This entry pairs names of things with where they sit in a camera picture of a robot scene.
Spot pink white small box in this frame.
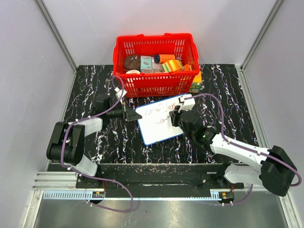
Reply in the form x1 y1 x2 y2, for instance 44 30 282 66
152 62 163 73

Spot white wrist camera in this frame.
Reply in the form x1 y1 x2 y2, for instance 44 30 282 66
114 87 127 99
177 94 195 112

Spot orange bottle blue cap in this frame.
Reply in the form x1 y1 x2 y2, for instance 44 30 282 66
154 54 176 64

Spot red plastic shopping basket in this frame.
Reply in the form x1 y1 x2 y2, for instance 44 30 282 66
113 33 200 97

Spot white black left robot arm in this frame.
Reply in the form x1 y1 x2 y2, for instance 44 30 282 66
46 95 142 188

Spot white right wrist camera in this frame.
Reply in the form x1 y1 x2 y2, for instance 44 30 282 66
177 94 195 112

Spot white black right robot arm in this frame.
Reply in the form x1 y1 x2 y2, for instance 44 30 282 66
170 110 297 197

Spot green yellow scrubber box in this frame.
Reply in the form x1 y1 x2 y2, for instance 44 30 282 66
189 71 202 93

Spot teal snack box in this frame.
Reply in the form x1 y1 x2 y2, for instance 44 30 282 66
140 56 153 73

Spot white slotted cable duct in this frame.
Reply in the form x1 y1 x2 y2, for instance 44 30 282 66
43 189 222 201

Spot orange snack packet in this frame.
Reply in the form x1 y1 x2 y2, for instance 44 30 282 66
181 64 192 71

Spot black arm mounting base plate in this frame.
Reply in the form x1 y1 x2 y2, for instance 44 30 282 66
76 164 244 196

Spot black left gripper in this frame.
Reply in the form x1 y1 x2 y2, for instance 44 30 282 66
106 101 142 122

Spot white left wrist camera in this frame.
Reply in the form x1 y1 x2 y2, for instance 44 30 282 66
114 87 127 99

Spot yellow green sponge pack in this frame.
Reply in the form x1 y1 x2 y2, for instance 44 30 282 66
161 59 183 73

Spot blue framed whiteboard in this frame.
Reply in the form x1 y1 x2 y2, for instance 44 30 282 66
135 94 185 146

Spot brown round bread pack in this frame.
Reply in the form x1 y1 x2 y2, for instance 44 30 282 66
123 55 141 71

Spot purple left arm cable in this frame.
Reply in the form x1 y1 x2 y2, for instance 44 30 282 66
60 75 135 213

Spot white round lid container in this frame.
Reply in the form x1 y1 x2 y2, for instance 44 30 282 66
126 70 141 74

